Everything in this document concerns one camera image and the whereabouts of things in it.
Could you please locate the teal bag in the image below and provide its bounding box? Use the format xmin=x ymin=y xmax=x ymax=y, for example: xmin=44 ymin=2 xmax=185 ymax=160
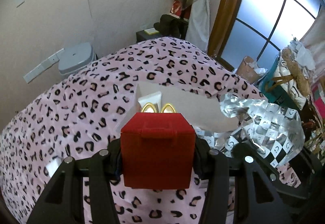
xmin=261 ymin=60 xmax=309 ymax=108

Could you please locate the pink red box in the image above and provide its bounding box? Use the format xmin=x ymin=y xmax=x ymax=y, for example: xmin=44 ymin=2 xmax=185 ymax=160
xmin=313 ymin=84 xmax=325 ymax=113

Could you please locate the pink leopard print blanket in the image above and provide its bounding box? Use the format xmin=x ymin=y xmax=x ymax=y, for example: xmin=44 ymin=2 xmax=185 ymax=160
xmin=0 ymin=36 xmax=300 ymax=224

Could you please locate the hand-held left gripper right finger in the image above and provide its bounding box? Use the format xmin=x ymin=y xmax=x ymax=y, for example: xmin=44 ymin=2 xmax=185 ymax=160
xmin=194 ymin=138 xmax=296 ymax=224

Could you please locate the dark cloth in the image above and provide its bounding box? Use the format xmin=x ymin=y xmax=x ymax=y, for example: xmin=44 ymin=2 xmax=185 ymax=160
xmin=154 ymin=14 xmax=188 ymax=38

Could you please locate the red white carton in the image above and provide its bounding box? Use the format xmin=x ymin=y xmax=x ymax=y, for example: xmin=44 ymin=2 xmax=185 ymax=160
xmin=171 ymin=0 xmax=190 ymax=19

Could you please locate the white hanging cloth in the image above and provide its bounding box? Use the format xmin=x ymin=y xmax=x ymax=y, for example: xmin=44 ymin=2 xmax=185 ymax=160
xmin=185 ymin=0 xmax=212 ymax=53

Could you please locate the silver checkered foil bag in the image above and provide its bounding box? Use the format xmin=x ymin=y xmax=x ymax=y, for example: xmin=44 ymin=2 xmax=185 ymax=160
xmin=195 ymin=92 xmax=305 ymax=172

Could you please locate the brown cardboard box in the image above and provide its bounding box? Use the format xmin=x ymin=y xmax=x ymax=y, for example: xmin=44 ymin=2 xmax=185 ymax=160
xmin=235 ymin=56 xmax=267 ymax=82

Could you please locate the white grey power strip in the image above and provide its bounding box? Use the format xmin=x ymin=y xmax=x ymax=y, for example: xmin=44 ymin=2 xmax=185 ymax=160
xmin=23 ymin=48 xmax=64 ymax=84

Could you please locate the white cream tube brown label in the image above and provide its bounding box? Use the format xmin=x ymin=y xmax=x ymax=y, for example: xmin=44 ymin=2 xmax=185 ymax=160
xmin=137 ymin=93 xmax=163 ymax=113

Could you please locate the wooden framed window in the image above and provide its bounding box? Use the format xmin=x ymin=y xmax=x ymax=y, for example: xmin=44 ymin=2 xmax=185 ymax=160
xmin=207 ymin=0 xmax=325 ymax=71

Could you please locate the white clothes pile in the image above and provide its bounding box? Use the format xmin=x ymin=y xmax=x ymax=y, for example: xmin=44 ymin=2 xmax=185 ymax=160
xmin=277 ymin=39 xmax=316 ymax=110

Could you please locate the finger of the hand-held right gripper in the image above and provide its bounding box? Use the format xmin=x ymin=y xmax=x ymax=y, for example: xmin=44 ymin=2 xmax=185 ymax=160
xmin=232 ymin=142 xmax=257 ymax=161

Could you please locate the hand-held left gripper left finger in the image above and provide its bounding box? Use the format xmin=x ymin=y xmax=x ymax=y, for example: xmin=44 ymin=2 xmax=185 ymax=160
xmin=27 ymin=138 xmax=124 ymax=224

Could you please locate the black cabinet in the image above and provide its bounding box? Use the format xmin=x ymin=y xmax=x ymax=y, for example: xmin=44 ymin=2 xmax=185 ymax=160
xmin=136 ymin=29 xmax=159 ymax=42

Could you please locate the white paper bag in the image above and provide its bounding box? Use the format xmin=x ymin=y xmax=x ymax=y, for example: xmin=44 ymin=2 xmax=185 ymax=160
xmin=136 ymin=81 xmax=244 ymax=136

